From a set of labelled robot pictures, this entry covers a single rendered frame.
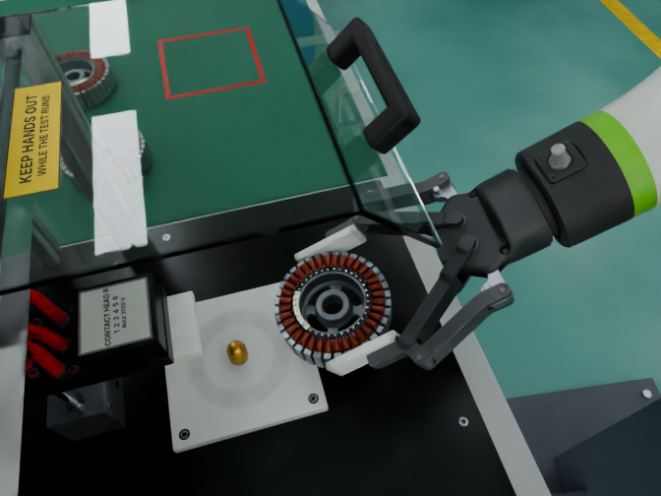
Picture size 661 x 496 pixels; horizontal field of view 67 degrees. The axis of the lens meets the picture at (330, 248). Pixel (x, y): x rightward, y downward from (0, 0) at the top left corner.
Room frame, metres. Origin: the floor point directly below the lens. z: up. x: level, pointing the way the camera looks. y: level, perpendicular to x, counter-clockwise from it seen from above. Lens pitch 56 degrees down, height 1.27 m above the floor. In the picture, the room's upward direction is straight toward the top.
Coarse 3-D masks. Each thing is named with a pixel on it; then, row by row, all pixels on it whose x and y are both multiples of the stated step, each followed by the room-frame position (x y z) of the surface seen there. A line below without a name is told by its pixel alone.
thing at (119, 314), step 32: (96, 288) 0.20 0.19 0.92; (128, 288) 0.20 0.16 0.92; (160, 288) 0.21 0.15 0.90; (32, 320) 0.18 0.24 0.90; (96, 320) 0.17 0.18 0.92; (128, 320) 0.17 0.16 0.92; (160, 320) 0.17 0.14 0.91; (192, 320) 0.19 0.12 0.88; (96, 352) 0.14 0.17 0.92; (128, 352) 0.14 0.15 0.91; (160, 352) 0.15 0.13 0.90; (192, 352) 0.16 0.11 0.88; (32, 384) 0.13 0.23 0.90; (64, 384) 0.13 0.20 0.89
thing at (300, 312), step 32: (320, 256) 0.27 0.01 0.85; (352, 256) 0.27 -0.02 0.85; (288, 288) 0.24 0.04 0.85; (320, 288) 0.25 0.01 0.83; (352, 288) 0.24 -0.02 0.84; (384, 288) 0.23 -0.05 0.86; (288, 320) 0.20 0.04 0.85; (320, 320) 0.21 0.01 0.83; (384, 320) 0.20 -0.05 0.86; (320, 352) 0.17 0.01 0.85
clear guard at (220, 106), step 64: (128, 0) 0.36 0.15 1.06; (192, 0) 0.36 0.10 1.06; (256, 0) 0.36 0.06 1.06; (0, 64) 0.29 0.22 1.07; (64, 64) 0.29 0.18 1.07; (128, 64) 0.29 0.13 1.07; (192, 64) 0.29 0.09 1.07; (256, 64) 0.29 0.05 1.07; (320, 64) 0.30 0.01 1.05; (0, 128) 0.23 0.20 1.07; (64, 128) 0.23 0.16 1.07; (128, 128) 0.23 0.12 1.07; (192, 128) 0.23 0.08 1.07; (256, 128) 0.23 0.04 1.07; (320, 128) 0.23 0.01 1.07; (0, 192) 0.18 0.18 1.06; (64, 192) 0.18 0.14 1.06; (128, 192) 0.18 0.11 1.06; (192, 192) 0.18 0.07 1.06; (256, 192) 0.18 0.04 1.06; (320, 192) 0.18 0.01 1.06; (384, 192) 0.19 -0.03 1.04; (0, 256) 0.13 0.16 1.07; (64, 256) 0.13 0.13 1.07; (128, 256) 0.13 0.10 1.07
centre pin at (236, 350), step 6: (234, 342) 0.20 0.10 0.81; (240, 342) 0.20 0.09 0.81; (228, 348) 0.19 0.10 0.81; (234, 348) 0.19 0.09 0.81; (240, 348) 0.19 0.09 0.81; (246, 348) 0.20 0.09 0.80; (228, 354) 0.19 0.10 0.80; (234, 354) 0.19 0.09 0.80; (240, 354) 0.19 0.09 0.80; (246, 354) 0.19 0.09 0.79; (234, 360) 0.18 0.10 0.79; (240, 360) 0.19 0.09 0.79; (246, 360) 0.19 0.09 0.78
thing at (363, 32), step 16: (352, 32) 0.33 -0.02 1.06; (368, 32) 0.33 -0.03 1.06; (336, 48) 0.33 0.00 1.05; (352, 48) 0.33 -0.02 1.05; (368, 48) 0.31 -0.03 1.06; (336, 64) 0.32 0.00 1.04; (368, 64) 0.29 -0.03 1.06; (384, 64) 0.29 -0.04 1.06; (384, 80) 0.27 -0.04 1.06; (384, 96) 0.26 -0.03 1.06; (400, 96) 0.26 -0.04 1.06; (384, 112) 0.25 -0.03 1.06; (400, 112) 0.24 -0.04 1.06; (416, 112) 0.25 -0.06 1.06; (368, 128) 0.25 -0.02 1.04; (384, 128) 0.24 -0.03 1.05; (400, 128) 0.24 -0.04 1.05; (368, 144) 0.24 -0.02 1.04; (384, 144) 0.24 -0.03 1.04
